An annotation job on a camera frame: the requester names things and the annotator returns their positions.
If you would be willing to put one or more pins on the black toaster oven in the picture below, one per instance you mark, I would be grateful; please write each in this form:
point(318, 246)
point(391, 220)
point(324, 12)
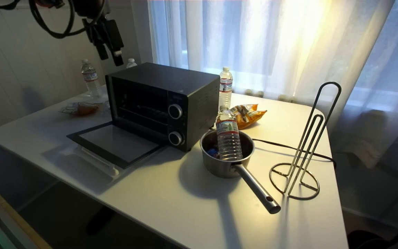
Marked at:
point(171, 86)

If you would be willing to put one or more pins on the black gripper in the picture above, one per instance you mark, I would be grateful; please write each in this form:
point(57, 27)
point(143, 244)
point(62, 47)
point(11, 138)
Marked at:
point(88, 7)

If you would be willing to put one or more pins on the white sheer curtain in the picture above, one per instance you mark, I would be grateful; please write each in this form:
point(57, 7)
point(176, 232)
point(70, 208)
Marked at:
point(288, 45)

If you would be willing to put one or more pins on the blue wrapped item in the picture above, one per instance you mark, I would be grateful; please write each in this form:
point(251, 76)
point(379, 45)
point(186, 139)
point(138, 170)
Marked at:
point(212, 152)

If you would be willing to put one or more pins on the orange snack bag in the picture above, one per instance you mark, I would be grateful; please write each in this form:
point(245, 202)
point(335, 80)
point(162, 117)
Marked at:
point(249, 116)

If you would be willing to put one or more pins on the toaster oven glass door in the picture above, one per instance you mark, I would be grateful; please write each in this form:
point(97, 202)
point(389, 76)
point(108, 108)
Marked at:
point(117, 142)

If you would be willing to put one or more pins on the clear packet with orange food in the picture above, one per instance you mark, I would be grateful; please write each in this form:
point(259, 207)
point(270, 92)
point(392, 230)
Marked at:
point(83, 109)

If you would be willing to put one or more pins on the metal paper towel holder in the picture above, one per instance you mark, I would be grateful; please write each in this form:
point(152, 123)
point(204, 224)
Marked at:
point(306, 145)

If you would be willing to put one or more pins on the silver toaster oven knob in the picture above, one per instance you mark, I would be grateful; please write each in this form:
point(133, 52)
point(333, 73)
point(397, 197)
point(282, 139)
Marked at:
point(175, 111)
point(176, 138)

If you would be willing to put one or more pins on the steel saucepan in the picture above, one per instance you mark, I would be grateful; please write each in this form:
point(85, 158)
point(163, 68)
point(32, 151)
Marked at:
point(225, 167)

